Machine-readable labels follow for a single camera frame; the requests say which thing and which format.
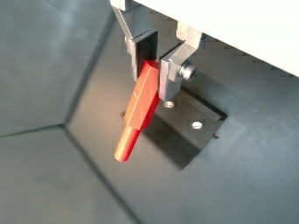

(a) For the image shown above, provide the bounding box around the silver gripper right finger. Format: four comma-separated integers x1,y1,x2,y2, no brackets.
159,23,202,102

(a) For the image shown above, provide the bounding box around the black angled bracket holder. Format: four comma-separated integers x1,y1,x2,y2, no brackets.
142,87,227,170

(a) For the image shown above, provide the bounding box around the red peg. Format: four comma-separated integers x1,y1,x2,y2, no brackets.
115,60,159,162

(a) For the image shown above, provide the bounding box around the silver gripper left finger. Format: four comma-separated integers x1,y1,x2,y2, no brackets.
110,0,158,81

